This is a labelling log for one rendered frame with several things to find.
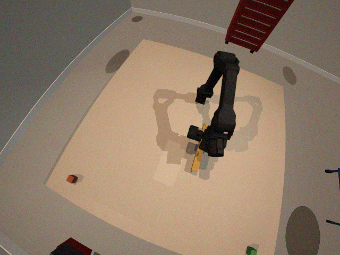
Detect green cube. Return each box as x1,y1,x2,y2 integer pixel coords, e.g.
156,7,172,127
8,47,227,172
246,246,257,255

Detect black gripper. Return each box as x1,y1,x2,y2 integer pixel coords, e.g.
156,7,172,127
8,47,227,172
187,125,227,148

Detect small red cube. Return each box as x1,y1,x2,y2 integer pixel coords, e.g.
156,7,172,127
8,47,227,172
66,175,78,183

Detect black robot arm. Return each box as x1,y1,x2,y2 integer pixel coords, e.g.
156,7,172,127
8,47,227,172
195,51,240,157

